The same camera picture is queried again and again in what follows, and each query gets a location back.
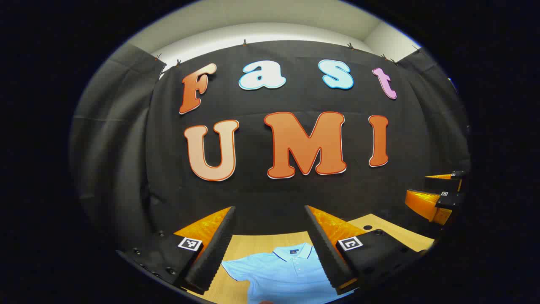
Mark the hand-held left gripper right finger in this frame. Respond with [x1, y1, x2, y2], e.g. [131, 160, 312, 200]
[304, 205, 429, 296]

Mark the light blue T-shirt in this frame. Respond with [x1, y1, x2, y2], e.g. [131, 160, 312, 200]
[221, 243, 357, 304]

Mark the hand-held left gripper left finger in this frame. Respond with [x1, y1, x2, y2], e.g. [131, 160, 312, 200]
[116, 206, 237, 296]

